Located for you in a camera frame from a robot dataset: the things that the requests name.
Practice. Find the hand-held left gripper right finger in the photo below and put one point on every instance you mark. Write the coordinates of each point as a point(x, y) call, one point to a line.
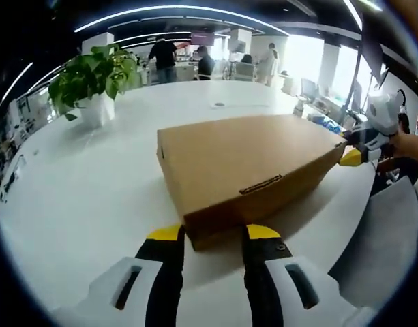
point(263, 252)

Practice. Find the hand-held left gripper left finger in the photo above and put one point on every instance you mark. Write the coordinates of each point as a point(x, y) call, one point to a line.
point(167, 259)

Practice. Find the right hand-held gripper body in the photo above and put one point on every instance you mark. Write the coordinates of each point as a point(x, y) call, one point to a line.
point(386, 114)

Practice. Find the blue glossy tissue pack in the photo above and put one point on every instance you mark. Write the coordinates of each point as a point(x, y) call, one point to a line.
point(326, 123)

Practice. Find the brown cardboard shoe box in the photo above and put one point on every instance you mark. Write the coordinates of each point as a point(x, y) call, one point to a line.
point(246, 153)

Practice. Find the person's right hand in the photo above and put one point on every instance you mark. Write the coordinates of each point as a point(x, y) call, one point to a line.
point(401, 148)

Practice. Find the computer monitor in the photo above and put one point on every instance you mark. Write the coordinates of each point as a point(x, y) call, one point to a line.
point(309, 88)

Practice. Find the white office chair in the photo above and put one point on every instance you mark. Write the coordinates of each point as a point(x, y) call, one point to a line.
point(245, 72)

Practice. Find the green plant in white pot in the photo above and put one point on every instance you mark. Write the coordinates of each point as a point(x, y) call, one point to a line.
point(92, 75)

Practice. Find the white ceiling light strip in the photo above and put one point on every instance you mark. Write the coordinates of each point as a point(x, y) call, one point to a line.
point(181, 10)

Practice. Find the purple wall screen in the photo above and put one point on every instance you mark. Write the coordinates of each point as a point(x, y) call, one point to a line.
point(202, 39)

